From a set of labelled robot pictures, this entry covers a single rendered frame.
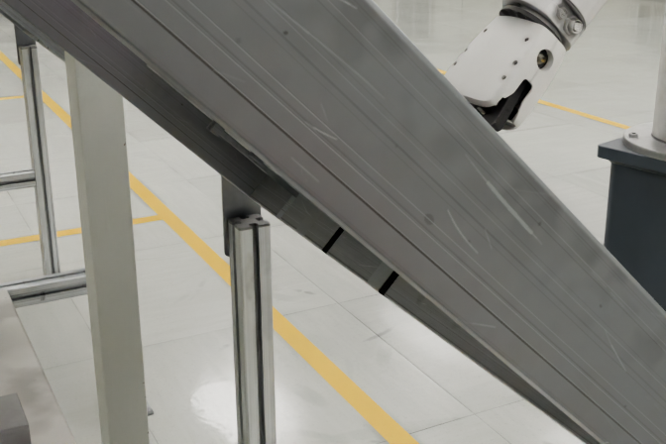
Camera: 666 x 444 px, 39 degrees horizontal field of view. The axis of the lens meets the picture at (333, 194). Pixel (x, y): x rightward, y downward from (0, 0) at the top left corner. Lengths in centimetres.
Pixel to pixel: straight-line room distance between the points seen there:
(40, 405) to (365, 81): 56
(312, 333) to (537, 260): 191
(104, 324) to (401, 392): 84
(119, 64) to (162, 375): 124
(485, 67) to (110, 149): 56
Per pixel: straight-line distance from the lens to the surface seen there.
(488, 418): 197
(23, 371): 88
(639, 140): 126
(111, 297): 136
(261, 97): 30
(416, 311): 78
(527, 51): 93
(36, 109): 252
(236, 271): 115
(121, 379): 142
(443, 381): 209
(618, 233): 129
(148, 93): 101
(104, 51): 99
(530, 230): 37
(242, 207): 114
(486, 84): 93
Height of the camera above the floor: 102
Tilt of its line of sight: 18 degrees down
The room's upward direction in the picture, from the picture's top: straight up
